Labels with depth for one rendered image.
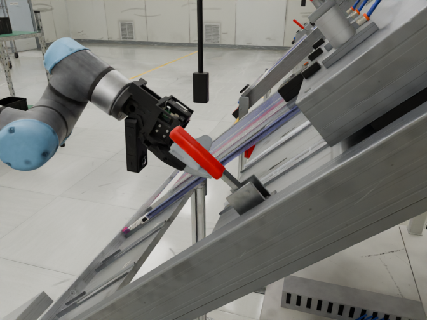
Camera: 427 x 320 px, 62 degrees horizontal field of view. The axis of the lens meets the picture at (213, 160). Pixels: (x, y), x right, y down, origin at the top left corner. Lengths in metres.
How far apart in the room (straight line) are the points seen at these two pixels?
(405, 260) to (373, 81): 0.75
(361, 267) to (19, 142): 0.76
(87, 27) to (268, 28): 5.04
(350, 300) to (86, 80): 0.64
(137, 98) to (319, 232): 0.44
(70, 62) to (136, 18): 9.60
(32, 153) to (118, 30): 10.04
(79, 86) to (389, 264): 0.79
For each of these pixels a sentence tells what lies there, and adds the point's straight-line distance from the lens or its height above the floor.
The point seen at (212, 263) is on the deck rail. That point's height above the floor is 0.98.
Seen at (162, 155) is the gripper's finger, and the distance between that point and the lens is 0.63.
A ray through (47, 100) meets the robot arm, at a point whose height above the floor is 1.03.
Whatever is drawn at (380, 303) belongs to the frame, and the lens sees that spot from 0.80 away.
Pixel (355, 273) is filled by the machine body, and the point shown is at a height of 0.62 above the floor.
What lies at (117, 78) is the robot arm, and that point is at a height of 1.07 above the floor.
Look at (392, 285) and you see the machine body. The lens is 0.92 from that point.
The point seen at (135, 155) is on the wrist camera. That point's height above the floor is 0.93.
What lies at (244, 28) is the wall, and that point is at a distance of 9.29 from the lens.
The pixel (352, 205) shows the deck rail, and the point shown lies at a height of 1.06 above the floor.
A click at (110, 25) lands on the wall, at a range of 10.70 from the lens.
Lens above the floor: 1.20
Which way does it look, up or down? 25 degrees down
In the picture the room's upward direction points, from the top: straight up
